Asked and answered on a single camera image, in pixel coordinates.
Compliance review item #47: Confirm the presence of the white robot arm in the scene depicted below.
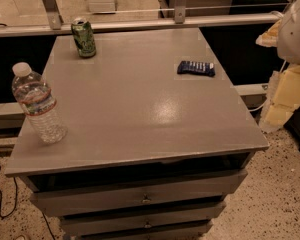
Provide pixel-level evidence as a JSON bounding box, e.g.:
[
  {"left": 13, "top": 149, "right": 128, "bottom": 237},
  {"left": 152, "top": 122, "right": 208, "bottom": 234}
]
[{"left": 256, "top": 0, "right": 300, "bottom": 133}]

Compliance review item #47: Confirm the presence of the grey drawer cabinet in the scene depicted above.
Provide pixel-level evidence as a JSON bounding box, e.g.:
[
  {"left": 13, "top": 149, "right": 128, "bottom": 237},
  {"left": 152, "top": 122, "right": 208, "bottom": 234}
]
[{"left": 4, "top": 27, "right": 270, "bottom": 240}]

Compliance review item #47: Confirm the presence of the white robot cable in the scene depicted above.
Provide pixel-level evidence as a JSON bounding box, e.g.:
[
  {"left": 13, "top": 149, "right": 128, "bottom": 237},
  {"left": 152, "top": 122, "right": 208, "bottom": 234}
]
[{"left": 248, "top": 59, "right": 288, "bottom": 113}]

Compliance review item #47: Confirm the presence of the green soda can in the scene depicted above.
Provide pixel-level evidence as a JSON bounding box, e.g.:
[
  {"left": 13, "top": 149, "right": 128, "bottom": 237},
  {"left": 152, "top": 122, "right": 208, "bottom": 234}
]
[{"left": 71, "top": 17, "right": 96, "bottom": 58}]

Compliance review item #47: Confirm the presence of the blue rxbar blueberry wrapper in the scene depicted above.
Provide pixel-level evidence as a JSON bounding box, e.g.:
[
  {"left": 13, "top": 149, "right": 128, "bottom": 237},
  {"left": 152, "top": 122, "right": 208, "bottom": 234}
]
[{"left": 177, "top": 61, "right": 215, "bottom": 77}]

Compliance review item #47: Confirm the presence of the bottom grey drawer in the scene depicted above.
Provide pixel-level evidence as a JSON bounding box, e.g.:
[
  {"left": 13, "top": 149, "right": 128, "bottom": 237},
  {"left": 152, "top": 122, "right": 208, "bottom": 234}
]
[{"left": 81, "top": 220, "right": 212, "bottom": 240}]

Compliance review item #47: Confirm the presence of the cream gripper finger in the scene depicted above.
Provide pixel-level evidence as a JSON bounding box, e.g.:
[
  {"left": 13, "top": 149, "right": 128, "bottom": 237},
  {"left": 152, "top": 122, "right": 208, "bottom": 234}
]
[
  {"left": 259, "top": 65, "right": 300, "bottom": 133},
  {"left": 256, "top": 20, "right": 281, "bottom": 47}
]

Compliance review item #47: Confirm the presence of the top grey drawer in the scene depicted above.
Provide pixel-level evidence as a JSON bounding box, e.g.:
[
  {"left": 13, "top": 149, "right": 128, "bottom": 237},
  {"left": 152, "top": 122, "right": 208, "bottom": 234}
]
[{"left": 30, "top": 169, "right": 247, "bottom": 217}]

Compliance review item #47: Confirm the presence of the middle grey drawer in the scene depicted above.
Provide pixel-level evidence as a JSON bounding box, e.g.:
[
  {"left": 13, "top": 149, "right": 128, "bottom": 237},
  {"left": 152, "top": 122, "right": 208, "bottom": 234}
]
[{"left": 61, "top": 201, "right": 225, "bottom": 236}]

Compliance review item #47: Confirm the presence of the grey drawer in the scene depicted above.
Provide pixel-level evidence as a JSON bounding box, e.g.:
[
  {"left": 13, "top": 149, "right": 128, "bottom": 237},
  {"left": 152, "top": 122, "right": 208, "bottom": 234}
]
[
  {"left": 61, "top": 201, "right": 225, "bottom": 236},
  {"left": 81, "top": 220, "right": 212, "bottom": 240},
  {"left": 30, "top": 169, "right": 247, "bottom": 217}
]

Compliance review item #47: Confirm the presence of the clear plastic water bottle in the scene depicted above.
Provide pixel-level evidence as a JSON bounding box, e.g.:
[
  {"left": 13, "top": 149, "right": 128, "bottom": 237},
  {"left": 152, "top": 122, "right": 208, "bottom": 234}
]
[{"left": 12, "top": 62, "right": 67, "bottom": 144}]

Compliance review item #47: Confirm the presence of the metal frame rail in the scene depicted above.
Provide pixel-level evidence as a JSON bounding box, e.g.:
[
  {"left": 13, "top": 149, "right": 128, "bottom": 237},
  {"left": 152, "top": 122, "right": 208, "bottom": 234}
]
[{"left": 0, "top": 11, "right": 283, "bottom": 37}]

